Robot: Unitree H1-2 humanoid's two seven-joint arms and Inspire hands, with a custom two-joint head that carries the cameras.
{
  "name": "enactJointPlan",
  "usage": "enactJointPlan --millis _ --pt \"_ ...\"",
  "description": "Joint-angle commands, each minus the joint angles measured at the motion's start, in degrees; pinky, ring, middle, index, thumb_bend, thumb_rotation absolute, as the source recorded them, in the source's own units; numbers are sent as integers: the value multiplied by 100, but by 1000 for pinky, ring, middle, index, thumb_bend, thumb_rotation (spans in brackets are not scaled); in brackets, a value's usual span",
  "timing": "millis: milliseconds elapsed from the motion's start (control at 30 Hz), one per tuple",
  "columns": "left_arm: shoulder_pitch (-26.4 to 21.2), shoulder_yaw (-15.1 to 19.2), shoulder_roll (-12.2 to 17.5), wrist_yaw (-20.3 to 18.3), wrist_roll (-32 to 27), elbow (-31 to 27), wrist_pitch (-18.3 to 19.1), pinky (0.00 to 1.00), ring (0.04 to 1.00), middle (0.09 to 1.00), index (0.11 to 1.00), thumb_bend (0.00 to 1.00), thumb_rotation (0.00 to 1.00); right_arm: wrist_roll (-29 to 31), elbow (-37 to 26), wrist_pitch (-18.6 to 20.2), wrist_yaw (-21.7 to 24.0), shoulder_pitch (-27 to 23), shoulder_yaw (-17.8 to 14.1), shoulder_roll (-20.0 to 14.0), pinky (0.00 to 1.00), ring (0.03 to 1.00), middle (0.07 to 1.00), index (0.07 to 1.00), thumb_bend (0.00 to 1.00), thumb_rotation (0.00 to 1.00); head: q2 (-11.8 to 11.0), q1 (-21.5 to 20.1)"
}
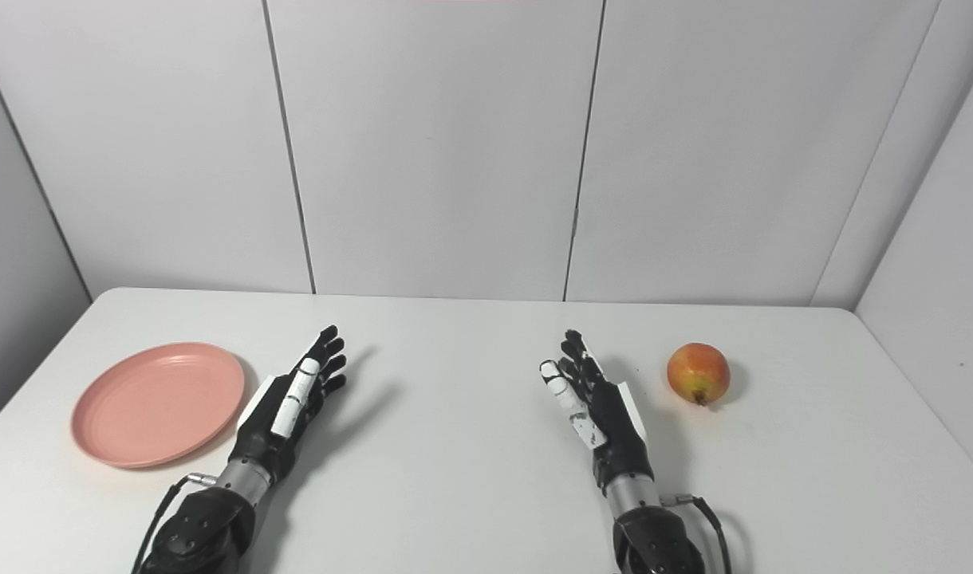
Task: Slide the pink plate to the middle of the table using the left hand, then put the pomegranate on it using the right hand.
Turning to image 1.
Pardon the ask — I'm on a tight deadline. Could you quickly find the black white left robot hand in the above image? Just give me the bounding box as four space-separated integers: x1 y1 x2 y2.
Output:
228 324 349 486

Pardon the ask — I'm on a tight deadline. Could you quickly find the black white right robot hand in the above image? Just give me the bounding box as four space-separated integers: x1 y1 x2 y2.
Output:
539 329 655 499

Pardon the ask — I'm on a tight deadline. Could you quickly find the red yellow apple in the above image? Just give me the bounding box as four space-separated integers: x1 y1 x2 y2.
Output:
667 343 731 407

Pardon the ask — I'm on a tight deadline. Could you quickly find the pink round plate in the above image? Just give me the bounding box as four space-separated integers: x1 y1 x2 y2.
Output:
71 342 246 469

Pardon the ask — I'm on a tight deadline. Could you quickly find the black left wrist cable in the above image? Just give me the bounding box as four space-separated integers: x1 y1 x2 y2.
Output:
132 474 218 574

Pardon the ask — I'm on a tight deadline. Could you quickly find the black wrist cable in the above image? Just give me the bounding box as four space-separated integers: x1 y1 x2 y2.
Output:
132 474 218 574
660 493 733 574

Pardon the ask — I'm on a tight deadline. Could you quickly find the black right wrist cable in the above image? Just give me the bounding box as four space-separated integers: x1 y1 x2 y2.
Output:
660 493 733 574

